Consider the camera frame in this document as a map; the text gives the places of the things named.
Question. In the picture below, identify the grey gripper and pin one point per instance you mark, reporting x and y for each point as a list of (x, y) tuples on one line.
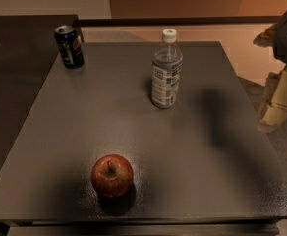
[(274, 107)]

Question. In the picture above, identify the clear plastic water bottle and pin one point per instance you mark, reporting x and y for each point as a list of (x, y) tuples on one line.
[(167, 62)]

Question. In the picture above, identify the red apple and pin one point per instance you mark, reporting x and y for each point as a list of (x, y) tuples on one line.
[(112, 176)]

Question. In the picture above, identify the blue Pepsi can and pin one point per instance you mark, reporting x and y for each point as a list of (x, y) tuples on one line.
[(69, 46)]

